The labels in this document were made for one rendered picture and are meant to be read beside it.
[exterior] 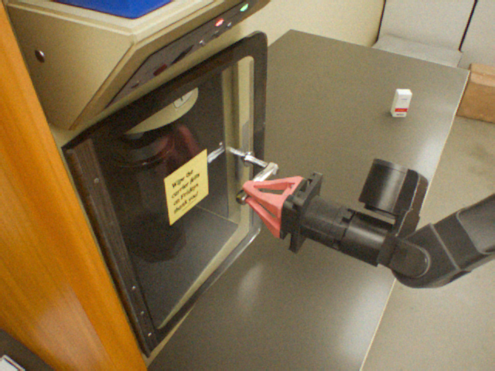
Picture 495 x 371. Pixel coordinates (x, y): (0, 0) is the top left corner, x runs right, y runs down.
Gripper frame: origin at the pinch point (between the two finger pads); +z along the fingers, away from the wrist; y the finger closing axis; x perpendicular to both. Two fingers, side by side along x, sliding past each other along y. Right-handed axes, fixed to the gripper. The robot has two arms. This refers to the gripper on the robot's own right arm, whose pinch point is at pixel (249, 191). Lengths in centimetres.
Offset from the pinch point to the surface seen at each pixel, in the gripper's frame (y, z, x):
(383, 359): -120, -32, -51
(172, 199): 4.5, 5.1, 10.1
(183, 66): 18.3, 7.1, 2.7
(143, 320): -11.6, 5.8, 19.0
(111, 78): 27.4, -1.5, 20.2
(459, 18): -67, -7, -290
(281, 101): -26, 25, -63
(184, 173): 6.9, 4.9, 7.5
